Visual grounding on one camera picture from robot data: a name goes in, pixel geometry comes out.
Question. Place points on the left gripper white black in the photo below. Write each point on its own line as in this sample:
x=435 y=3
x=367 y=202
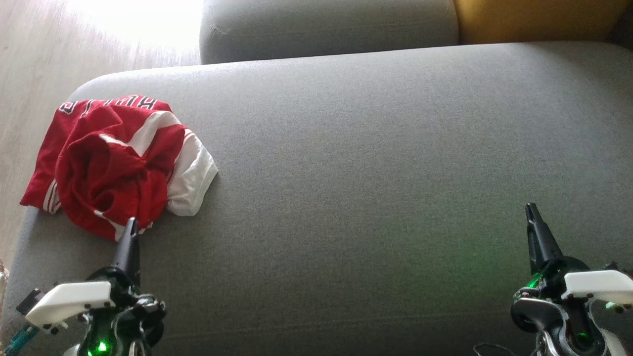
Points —
x=69 y=299

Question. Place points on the grey sofa back cushion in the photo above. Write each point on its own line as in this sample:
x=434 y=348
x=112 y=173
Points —
x=321 y=29

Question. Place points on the yellow sofa cushion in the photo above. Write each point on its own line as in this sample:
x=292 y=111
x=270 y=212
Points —
x=534 y=20

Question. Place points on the red white basketball jersey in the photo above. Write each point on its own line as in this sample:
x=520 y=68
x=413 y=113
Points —
x=194 y=173

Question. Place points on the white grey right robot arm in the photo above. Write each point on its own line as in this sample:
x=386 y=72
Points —
x=559 y=331

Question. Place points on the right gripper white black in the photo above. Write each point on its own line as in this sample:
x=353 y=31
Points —
x=598 y=286

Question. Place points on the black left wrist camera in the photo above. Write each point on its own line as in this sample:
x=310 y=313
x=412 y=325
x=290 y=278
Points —
x=29 y=301

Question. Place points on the red shorts with white trim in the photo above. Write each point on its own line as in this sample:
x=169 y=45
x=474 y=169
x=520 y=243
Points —
x=106 y=185

